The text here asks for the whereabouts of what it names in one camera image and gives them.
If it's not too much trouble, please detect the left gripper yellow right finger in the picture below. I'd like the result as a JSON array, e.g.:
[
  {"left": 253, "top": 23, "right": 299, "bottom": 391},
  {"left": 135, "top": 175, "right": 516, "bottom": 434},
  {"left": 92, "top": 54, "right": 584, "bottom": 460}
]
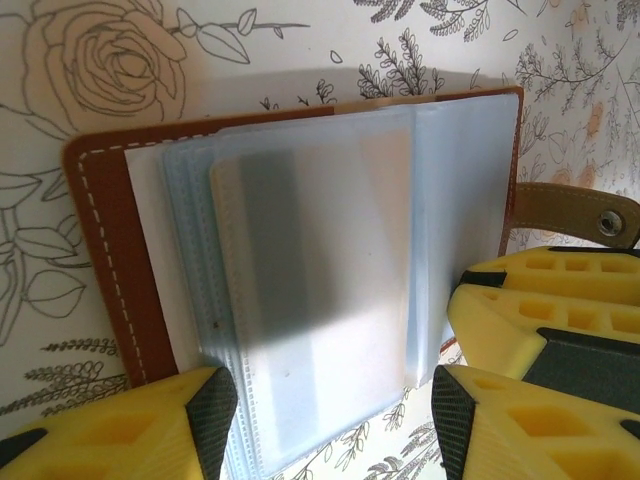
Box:
[{"left": 431, "top": 364, "right": 640, "bottom": 480}]

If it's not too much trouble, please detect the silver grey card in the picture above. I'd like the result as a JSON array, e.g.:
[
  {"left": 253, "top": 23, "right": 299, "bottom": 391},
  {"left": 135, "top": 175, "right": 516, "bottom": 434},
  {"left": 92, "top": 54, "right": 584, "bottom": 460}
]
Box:
[{"left": 208, "top": 117, "right": 416, "bottom": 401}]

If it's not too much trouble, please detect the brown leather card holder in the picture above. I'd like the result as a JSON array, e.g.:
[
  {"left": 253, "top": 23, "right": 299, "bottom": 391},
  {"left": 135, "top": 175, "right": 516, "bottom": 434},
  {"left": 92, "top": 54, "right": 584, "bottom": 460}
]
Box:
[{"left": 62, "top": 84, "right": 640, "bottom": 480}]

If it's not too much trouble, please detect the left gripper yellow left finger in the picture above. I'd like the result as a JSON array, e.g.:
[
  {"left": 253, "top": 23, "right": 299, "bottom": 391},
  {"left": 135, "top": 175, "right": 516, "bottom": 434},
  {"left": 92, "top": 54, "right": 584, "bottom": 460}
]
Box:
[{"left": 0, "top": 366, "right": 239, "bottom": 480}]

